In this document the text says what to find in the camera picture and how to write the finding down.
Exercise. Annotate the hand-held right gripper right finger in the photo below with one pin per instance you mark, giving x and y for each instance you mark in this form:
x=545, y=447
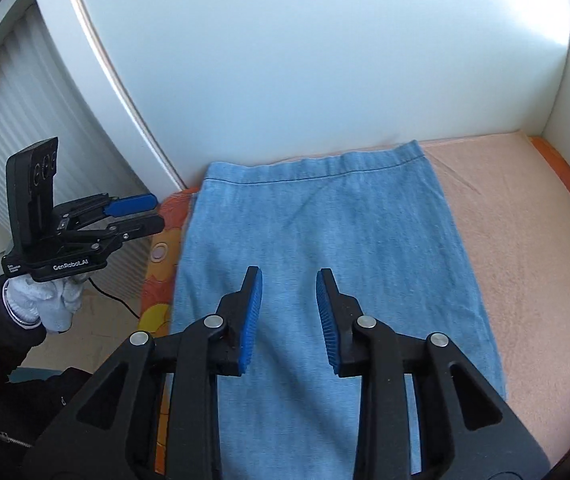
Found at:
x=326, y=320

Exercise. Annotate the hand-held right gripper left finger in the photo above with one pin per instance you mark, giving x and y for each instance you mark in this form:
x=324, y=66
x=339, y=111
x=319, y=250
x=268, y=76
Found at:
x=250, y=320

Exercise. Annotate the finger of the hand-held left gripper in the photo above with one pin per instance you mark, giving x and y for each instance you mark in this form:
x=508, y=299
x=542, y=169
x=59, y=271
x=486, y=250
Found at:
x=130, y=204
x=140, y=225

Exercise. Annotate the blue denim pants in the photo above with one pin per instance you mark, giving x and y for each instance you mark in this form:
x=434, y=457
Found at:
x=325, y=210

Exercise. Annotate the person's left hand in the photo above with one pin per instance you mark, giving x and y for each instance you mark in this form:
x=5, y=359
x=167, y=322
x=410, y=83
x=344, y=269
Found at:
x=45, y=305

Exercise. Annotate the white ribbed shutter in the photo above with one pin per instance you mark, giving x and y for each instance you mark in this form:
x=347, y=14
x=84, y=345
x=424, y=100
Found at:
x=25, y=100

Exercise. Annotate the person's black jacket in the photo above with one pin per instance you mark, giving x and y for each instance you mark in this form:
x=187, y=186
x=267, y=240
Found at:
x=15, y=425

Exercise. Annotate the beige fleece blanket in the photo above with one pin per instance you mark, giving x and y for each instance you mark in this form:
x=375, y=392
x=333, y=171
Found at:
x=515, y=260

